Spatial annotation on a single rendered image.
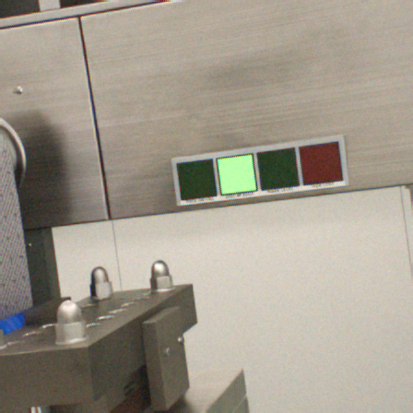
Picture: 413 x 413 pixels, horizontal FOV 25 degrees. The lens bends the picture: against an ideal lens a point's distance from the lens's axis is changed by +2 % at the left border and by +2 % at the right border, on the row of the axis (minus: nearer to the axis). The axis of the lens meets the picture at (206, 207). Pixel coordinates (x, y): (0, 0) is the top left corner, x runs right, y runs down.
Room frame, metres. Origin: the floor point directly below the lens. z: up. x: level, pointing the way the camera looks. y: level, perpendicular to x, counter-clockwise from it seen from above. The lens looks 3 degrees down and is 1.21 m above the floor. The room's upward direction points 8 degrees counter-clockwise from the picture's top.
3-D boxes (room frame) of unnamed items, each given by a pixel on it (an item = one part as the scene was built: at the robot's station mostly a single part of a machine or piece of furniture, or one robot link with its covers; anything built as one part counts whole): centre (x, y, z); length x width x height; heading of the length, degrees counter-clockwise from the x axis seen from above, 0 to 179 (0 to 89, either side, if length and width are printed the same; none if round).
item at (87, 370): (1.22, 0.17, 1.00); 0.40 x 0.16 x 0.06; 164
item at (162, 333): (1.21, 0.07, 0.96); 0.10 x 0.03 x 0.11; 164
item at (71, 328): (1.05, 0.17, 1.05); 0.04 x 0.04 x 0.04
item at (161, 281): (1.36, 0.08, 1.05); 0.04 x 0.04 x 0.04
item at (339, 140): (1.32, -0.08, 1.18); 0.25 x 0.01 x 0.07; 74
